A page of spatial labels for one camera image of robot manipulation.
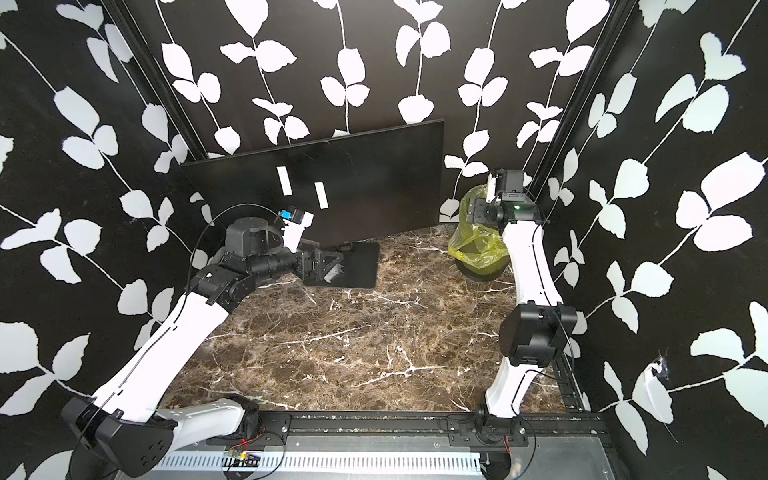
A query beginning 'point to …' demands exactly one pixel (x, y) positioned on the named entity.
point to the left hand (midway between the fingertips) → (328, 246)
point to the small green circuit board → (238, 454)
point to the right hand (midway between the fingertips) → (484, 207)
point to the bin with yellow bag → (478, 249)
